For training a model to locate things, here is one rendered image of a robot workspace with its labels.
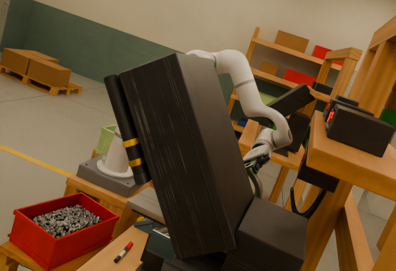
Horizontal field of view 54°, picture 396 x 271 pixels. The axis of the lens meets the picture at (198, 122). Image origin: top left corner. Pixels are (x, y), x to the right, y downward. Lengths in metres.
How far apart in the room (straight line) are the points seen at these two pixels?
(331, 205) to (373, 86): 0.44
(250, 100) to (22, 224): 0.96
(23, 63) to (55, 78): 0.65
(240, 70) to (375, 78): 0.52
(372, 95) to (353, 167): 0.69
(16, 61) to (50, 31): 2.57
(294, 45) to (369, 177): 7.07
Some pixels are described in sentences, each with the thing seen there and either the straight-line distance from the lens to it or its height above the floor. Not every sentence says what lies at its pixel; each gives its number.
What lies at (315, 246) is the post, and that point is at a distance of 1.55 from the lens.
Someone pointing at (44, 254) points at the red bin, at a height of 0.85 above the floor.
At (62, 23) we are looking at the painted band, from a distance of 9.59.
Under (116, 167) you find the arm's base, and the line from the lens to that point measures 1.95.
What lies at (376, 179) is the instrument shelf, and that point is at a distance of 0.78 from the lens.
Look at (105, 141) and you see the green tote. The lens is 2.47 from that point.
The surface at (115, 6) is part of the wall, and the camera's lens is 9.07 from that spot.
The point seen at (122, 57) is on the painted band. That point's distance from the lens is 8.93.
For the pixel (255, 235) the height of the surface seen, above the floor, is 1.24.
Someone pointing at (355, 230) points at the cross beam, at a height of 1.27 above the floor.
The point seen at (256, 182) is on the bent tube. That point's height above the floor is 1.24.
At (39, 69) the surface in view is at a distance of 7.01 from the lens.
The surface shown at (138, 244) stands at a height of 0.90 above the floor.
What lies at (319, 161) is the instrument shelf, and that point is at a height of 1.52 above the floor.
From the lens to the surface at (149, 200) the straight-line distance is 1.28.
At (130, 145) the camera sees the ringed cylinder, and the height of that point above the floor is 1.34.
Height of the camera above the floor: 1.66
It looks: 12 degrees down
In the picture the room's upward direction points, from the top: 19 degrees clockwise
